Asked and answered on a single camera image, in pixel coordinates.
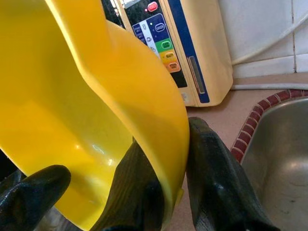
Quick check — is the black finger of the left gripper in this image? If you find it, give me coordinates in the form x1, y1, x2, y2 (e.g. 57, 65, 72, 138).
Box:
0, 165, 72, 231

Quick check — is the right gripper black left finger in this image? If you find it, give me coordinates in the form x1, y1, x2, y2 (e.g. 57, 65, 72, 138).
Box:
92, 137, 173, 231

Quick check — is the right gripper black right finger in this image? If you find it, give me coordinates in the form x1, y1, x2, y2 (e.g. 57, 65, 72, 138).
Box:
186, 116, 281, 231

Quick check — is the yellow plastic bowl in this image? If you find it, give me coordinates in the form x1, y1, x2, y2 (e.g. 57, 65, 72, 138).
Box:
0, 0, 190, 229

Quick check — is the steel sink basin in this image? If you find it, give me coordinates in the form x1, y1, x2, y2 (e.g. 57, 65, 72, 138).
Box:
240, 97, 308, 231

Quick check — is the cream water ionizer machine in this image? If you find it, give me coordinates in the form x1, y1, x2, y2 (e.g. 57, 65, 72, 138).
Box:
101, 0, 234, 107

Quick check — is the cream ionizer hose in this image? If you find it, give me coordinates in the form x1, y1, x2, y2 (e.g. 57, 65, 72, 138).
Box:
231, 12, 308, 65

